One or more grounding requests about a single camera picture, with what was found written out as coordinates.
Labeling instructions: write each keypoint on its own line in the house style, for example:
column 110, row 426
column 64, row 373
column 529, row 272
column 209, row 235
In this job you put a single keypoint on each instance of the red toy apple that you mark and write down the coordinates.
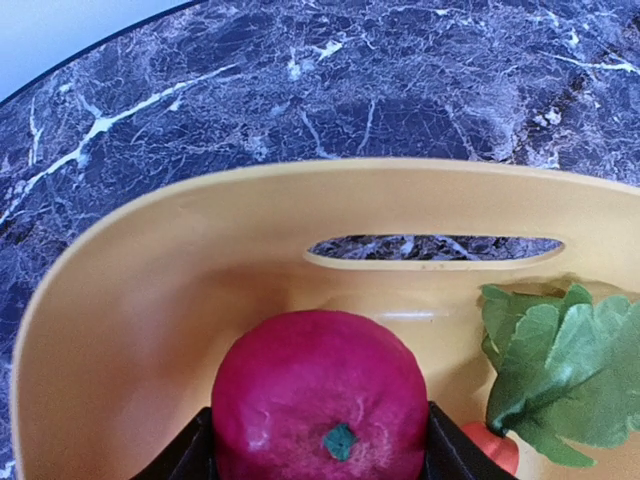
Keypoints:
column 319, row 395

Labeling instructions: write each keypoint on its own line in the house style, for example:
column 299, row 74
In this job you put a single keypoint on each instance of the orange toy carrot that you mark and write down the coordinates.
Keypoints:
column 503, row 451

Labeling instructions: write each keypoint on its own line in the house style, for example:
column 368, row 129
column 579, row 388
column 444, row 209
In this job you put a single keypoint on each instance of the green toy leafy vegetable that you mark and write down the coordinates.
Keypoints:
column 567, row 370

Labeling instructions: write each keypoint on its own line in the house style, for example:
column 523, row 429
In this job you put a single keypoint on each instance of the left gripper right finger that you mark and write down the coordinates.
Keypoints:
column 451, row 455

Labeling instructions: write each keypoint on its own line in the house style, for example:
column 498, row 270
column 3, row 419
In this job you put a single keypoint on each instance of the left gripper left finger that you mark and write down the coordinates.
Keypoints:
column 189, row 456

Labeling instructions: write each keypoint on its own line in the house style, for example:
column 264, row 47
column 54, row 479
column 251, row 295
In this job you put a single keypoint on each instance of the yellow plastic basket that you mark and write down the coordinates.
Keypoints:
column 119, row 345

